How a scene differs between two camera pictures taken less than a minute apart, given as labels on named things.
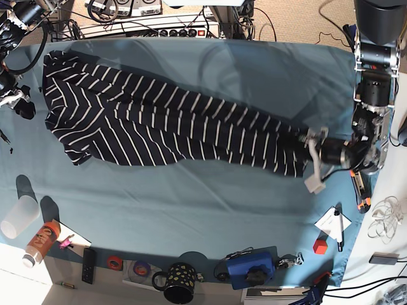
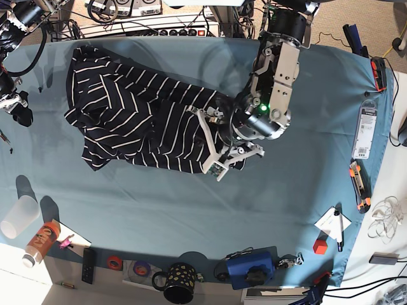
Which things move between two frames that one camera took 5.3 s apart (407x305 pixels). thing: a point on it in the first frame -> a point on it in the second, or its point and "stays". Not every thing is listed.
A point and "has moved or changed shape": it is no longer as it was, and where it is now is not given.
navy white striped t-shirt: [94, 112] has moved or changed shape
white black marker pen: [339, 230] stays
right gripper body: [331, 150] -> [213, 164]
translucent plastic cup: [23, 213] stays
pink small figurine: [66, 243] stays
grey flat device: [380, 258] stays
